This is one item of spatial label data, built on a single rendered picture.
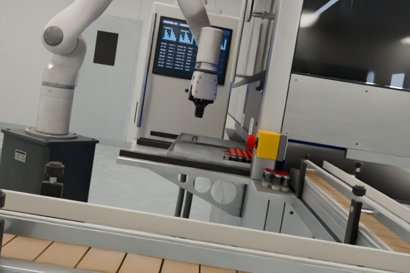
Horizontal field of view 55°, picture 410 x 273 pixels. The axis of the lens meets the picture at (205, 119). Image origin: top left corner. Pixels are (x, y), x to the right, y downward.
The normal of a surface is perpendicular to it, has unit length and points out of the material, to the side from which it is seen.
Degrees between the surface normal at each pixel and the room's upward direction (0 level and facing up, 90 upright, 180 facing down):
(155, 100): 90
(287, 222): 90
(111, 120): 90
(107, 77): 90
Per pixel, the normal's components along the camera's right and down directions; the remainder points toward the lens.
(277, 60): -0.01, 0.06
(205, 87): 0.51, 0.14
